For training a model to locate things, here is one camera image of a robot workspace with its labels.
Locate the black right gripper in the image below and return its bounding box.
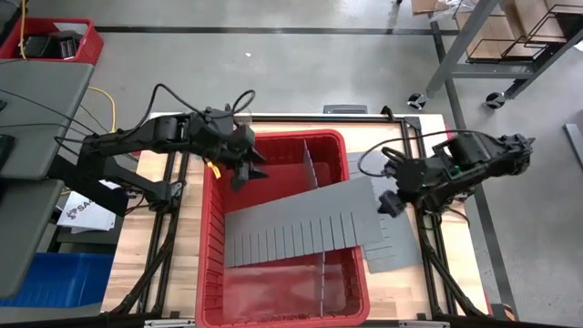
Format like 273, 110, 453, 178
377, 157, 445, 218

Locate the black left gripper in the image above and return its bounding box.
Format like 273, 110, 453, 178
217, 122, 271, 180

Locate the long grey slotted divider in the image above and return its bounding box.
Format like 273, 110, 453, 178
223, 175, 386, 270
302, 138, 328, 320

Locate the large red plastic bin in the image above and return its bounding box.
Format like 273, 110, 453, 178
194, 128, 371, 328

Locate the black caster wheel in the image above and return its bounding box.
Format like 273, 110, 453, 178
406, 92, 429, 111
484, 90, 506, 110

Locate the white printed paper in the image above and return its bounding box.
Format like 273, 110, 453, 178
56, 190, 118, 233

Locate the grey metal cart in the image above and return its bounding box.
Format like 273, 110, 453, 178
424, 0, 583, 100

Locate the grey metal bar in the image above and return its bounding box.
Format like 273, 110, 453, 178
563, 122, 583, 170

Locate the brown cardboard box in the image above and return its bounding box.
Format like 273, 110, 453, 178
512, 0, 567, 45
455, 9, 518, 60

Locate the brown cardboard piece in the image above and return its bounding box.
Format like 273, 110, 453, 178
411, 0, 439, 15

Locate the small red crate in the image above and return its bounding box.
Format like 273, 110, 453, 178
0, 16, 105, 67

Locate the grey desk top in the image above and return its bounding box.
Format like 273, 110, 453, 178
0, 58, 96, 181
0, 178, 65, 300

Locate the blue plastic bin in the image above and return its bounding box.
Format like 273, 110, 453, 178
0, 251, 115, 309

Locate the white paper sheet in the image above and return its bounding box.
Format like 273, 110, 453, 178
53, 21, 88, 36

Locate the black device box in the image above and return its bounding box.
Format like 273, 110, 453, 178
23, 29, 82, 60

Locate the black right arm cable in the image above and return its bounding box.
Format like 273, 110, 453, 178
357, 129, 459, 179

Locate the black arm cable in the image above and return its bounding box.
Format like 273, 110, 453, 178
135, 83, 257, 133
357, 129, 459, 179

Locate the grey table-level camera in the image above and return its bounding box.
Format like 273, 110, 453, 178
322, 104, 368, 116

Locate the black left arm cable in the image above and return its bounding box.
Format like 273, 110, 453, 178
135, 83, 257, 133

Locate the silver metal bracket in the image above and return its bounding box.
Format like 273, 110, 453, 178
143, 318, 198, 328
398, 320, 451, 328

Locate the yellow cable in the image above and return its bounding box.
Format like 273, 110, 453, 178
16, 0, 27, 60
87, 85, 118, 134

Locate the black wire rack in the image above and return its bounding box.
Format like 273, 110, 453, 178
465, 3, 573, 64

